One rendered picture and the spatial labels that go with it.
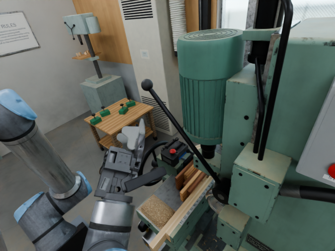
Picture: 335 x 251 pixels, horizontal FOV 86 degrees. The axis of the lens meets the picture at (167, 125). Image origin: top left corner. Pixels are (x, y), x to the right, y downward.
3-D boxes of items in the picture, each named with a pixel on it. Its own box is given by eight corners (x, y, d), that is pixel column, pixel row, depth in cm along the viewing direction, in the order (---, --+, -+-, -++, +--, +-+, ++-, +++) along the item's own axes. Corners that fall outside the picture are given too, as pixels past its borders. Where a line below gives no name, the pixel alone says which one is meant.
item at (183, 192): (210, 165, 89) (210, 157, 85) (213, 166, 88) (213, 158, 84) (180, 200, 75) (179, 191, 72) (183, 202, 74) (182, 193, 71)
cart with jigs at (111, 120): (133, 127, 286) (123, 90, 250) (159, 139, 253) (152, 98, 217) (97, 151, 248) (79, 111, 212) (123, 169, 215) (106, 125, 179)
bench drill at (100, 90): (114, 108, 348) (83, 13, 258) (136, 116, 314) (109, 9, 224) (93, 120, 319) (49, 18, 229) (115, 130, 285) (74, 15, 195)
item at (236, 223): (229, 214, 62) (232, 193, 55) (249, 227, 58) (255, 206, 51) (215, 237, 57) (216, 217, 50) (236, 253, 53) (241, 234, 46)
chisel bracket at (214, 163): (202, 159, 81) (202, 145, 76) (232, 174, 72) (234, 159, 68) (192, 170, 77) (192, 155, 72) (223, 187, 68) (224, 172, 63)
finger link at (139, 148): (141, 132, 44) (132, 168, 42) (147, 134, 45) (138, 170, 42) (136, 135, 48) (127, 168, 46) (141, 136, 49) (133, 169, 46)
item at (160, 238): (226, 155, 93) (227, 149, 90) (230, 157, 91) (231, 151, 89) (150, 249, 61) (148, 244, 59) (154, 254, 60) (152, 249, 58)
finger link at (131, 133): (127, 110, 45) (117, 146, 43) (149, 117, 47) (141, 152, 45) (125, 113, 48) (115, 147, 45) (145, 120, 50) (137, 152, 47)
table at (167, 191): (198, 136, 117) (198, 128, 114) (245, 155, 99) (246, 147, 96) (124, 205, 83) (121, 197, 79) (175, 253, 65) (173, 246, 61)
